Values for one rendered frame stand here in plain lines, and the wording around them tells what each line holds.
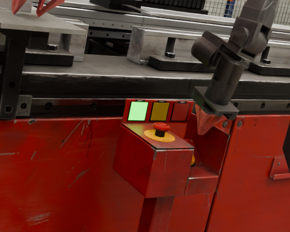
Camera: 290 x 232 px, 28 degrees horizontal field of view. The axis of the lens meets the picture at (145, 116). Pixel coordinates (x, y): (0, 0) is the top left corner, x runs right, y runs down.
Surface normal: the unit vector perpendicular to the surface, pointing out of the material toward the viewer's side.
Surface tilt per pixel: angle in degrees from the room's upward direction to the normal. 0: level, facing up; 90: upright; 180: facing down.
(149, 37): 90
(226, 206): 90
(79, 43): 90
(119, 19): 90
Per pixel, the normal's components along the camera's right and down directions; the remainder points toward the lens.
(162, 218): 0.51, 0.34
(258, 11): -0.55, -0.10
